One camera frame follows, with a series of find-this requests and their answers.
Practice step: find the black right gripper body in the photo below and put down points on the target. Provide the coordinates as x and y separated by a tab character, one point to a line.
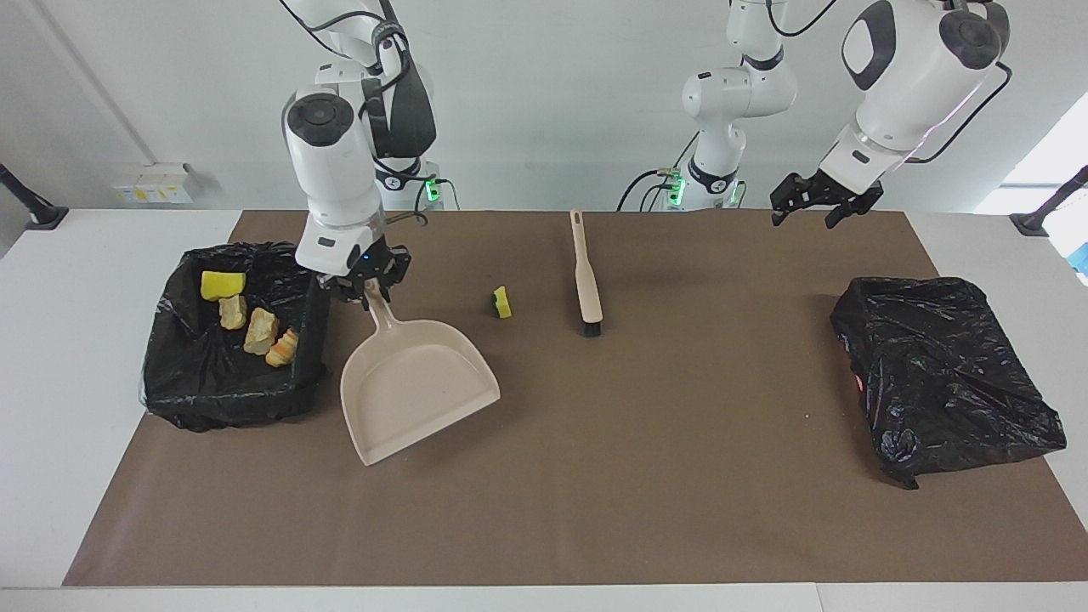
365	268

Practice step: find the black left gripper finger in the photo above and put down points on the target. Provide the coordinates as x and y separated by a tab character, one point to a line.
786	191
858	204

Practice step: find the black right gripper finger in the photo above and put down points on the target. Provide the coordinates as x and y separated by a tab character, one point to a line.
348	297
393	289

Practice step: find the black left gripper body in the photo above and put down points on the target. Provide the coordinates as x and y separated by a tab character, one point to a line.
824	189

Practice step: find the orange striped croissant piece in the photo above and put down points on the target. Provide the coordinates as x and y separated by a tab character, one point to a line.
282	348

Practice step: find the yellowish pale bread piece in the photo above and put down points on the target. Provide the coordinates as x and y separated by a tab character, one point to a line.
261	331

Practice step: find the beige plastic dustpan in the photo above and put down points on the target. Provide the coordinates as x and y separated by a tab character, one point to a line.
416	382

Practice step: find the greyish pale bread piece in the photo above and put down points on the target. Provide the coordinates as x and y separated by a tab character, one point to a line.
233	312

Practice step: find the yellow sponge wedge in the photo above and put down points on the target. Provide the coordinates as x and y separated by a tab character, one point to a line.
223	285

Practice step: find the beige brush with black bristles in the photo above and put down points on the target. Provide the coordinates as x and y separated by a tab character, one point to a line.
586	280

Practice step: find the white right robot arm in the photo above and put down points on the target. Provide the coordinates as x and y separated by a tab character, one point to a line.
331	170

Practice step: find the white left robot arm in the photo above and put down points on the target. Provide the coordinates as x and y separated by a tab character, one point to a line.
909	76

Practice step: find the open bin with black liner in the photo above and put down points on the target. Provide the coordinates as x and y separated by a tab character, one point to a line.
221	387

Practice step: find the bin wrapped in black bag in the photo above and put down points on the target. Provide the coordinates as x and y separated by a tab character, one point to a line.
935	374

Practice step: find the small yellow green sponge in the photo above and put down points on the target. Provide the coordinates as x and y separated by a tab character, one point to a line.
502	303

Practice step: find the white blue package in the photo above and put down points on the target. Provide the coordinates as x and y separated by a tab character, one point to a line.
1073	229

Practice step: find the brown paper table mat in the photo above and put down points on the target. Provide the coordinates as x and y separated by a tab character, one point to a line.
595	510

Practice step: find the black camera stand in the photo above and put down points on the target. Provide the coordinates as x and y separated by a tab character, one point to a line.
42	217
1033	223

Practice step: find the white wall socket box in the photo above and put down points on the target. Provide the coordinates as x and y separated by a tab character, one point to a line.
153	185

